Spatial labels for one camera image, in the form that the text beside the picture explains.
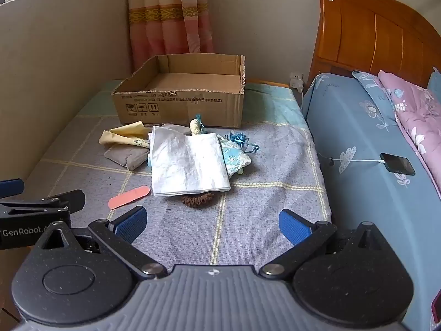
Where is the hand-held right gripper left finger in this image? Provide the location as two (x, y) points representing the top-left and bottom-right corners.
(33, 206), (169, 281)

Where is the maroon object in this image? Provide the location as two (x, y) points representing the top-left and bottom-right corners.
(431, 289), (441, 325)

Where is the black smartphone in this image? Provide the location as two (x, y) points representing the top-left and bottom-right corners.
(380, 153), (416, 175)

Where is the checked grey blanket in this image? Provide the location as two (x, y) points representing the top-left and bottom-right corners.
(21, 79), (333, 269)

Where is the brown hair scrunchie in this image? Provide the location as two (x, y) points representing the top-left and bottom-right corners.
(181, 190), (216, 208)

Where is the white cloth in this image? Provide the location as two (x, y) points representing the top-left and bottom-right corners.
(148, 125), (231, 198)

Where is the wooden headboard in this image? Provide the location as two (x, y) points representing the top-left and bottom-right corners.
(308, 0), (441, 88)

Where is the pink nail file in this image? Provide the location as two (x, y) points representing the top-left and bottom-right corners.
(108, 185), (151, 210)

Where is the brown cardboard box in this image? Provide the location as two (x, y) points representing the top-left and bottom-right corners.
(111, 54), (246, 129)

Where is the pink striped curtain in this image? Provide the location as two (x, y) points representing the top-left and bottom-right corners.
(127, 0), (214, 73)

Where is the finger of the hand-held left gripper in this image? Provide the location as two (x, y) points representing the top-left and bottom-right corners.
(0, 189), (86, 219)
(0, 178), (25, 198)

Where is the white charging cable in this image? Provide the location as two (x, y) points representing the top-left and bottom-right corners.
(317, 152), (386, 167)

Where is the cream microfibre cloth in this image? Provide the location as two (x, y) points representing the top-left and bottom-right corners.
(99, 121), (155, 152)

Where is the pink floral pillow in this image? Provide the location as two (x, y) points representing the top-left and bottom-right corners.
(377, 70), (441, 194)

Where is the grey fabric pouch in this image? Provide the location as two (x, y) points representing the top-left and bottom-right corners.
(103, 123), (192, 171)

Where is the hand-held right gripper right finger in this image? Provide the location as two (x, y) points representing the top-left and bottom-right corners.
(258, 209), (382, 280)

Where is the wooden bed frame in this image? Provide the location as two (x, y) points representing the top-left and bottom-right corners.
(247, 79), (291, 89)

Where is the blue embroidered sachet with tassel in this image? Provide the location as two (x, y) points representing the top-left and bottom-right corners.
(217, 129), (260, 176)

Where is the blue floral pillow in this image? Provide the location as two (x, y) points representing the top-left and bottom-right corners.
(351, 70), (398, 123)
(301, 72), (441, 331)

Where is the cream crochet flower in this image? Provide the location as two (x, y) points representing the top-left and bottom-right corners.
(189, 118), (206, 137)

